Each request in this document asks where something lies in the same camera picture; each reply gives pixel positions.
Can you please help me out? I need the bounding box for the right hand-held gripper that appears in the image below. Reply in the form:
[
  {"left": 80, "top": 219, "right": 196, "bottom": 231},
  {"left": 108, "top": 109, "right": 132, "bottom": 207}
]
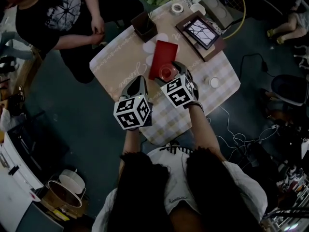
[{"left": 154, "top": 61, "right": 199, "bottom": 109}]

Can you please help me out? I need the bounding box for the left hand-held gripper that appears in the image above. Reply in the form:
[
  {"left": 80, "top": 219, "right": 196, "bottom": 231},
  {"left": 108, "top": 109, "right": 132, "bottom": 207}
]
[{"left": 113, "top": 75, "right": 154, "bottom": 131}]

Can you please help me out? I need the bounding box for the translucent red cup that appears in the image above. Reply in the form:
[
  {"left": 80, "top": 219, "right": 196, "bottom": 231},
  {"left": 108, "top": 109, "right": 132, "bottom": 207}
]
[{"left": 158, "top": 65, "right": 178, "bottom": 81}]

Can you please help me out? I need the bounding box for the red tray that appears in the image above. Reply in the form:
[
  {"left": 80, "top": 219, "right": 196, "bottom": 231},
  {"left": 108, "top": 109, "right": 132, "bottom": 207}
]
[{"left": 148, "top": 40, "right": 179, "bottom": 81}]

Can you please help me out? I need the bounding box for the person's right forearm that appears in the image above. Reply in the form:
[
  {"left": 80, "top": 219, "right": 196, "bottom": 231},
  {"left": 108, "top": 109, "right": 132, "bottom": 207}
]
[{"left": 188, "top": 103, "right": 223, "bottom": 160}]

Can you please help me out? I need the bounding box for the person's left forearm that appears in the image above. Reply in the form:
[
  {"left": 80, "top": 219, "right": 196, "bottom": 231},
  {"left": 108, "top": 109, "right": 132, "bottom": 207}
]
[{"left": 121, "top": 129, "right": 143, "bottom": 160}]

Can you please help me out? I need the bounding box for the table with checked cloth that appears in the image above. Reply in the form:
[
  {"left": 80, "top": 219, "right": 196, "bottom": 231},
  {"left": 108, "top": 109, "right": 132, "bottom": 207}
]
[{"left": 89, "top": 4, "right": 242, "bottom": 147}]

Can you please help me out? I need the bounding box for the brown square planter box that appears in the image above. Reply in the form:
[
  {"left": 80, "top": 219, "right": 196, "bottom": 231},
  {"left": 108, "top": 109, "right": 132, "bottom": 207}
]
[{"left": 130, "top": 11, "right": 158, "bottom": 44}]

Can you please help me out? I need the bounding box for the white tape roll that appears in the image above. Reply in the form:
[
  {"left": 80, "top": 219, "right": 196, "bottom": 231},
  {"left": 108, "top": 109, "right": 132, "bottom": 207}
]
[{"left": 171, "top": 3, "right": 184, "bottom": 15}]

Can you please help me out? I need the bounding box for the person's white shirt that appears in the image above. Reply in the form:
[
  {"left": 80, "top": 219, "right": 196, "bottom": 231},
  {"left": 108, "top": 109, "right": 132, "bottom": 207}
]
[{"left": 91, "top": 145, "right": 267, "bottom": 232}]

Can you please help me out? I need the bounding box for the grey two-hole carrier tray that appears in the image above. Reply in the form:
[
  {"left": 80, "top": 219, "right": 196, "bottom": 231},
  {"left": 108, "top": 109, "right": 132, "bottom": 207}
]
[{"left": 201, "top": 0, "right": 234, "bottom": 30}]

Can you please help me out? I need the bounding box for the black metal rack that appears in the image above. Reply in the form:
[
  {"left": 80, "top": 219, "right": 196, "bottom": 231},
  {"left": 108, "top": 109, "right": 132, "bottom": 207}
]
[{"left": 6, "top": 109, "right": 49, "bottom": 170}]

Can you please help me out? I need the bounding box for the cardboard box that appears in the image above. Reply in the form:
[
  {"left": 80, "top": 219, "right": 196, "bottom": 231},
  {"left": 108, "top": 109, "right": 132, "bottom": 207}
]
[{"left": 39, "top": 189, "right": 89, "bottom": 220}]

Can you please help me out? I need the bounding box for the grey round chair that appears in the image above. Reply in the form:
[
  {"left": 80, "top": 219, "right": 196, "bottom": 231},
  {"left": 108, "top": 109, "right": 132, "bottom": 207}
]
[{"left": 271, "top": 73, "right": 309, "bottom": 106}]

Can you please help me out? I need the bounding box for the yellow packet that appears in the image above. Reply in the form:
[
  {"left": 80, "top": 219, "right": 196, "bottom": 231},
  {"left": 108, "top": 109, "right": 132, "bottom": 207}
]
[{"left": 46, "top": 207, "right": 71, "bottom": 221}]

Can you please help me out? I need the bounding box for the doll with yellow shoes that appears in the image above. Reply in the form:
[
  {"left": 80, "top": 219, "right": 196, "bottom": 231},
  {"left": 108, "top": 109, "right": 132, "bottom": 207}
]
[{"left": 266, "top": 0, "right": 309, "bottom": 45}]

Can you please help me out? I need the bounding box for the white cabinet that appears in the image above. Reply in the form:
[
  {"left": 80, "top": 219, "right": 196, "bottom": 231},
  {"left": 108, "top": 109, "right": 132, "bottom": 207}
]
[{"left": 0, "top": 129, "right": 44, "bottom": 232}]

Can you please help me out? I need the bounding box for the black picture frame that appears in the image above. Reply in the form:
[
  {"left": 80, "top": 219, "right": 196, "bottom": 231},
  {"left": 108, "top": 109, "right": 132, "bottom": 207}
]
[{"left": 182, "top": 18, "right": 221, "bottom": 51}]

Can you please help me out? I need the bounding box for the white cable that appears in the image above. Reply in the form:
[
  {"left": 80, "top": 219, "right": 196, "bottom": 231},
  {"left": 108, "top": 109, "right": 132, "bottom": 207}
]
[{"left": 214, "top": 104, "right": 279, "bottom": 160}]

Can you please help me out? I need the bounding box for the black power cable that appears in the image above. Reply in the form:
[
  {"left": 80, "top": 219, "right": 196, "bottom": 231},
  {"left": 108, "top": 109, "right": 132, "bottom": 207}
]
[{"left": 239, "top": 53, "right": 276, "bottom": 87}]

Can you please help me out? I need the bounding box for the yellow rimmed wire chair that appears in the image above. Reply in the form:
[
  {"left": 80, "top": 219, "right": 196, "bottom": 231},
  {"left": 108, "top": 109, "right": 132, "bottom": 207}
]
[{"left": 221, "top": 0, "right": 247, "bottom": 40}]

